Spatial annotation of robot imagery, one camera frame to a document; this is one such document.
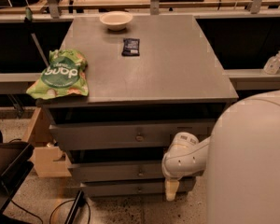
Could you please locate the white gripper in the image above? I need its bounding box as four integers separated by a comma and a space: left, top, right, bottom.
161, 154, 179, 202

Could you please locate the grey drawer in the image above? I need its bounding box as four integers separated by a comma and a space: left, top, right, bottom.
49, 119, 215, 150
80, 176, 197, 198
68, 161, 163, 183

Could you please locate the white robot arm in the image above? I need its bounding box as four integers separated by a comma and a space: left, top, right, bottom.
161, 91, 280, 224

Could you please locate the grey bottom drawer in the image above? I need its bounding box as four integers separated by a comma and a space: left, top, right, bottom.
80, 176, 197, 198

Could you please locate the grey top drawer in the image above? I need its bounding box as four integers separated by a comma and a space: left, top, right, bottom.
49, 119, 215, 150

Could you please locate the grey drawer cabinet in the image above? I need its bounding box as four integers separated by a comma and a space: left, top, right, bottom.
35, 14, 240, 198

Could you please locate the wooden box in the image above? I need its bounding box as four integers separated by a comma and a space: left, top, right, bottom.
22, 107, 71, 177

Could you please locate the dark blue snack packet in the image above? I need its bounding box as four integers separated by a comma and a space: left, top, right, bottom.
121, 38, 140, 56

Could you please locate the green chips bag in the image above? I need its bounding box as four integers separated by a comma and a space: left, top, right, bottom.
26, 49, 89, 100

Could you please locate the clear sanitizer bottle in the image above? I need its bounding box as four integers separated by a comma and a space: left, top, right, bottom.
263, 50, 280, 75

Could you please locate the black chair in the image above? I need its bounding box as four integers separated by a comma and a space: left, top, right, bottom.
0, 142, 34, 216

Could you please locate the white bowl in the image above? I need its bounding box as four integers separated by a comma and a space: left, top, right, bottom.
100, 11, 133, 31

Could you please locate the black floor cable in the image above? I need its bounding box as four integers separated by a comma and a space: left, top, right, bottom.
3, 184, 91, 224

